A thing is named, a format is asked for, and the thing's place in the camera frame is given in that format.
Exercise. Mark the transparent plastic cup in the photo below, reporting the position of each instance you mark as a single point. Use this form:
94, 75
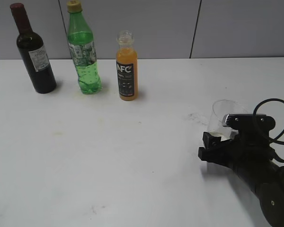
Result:
219, 109

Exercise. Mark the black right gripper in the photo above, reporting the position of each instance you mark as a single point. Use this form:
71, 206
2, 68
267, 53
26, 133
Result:
242, 154

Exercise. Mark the dark red wine bottle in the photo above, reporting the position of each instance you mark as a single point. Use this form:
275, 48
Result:
33, 53

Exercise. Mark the green plastic soda bottle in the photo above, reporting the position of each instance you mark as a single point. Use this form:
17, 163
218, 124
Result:
82, 47

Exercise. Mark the NFC orange juice bottle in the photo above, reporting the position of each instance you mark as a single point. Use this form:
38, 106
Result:
127, 67

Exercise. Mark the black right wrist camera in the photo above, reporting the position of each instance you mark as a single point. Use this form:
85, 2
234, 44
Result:
244, 121

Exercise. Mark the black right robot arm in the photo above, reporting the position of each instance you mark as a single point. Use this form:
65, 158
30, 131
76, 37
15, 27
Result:
269, 189

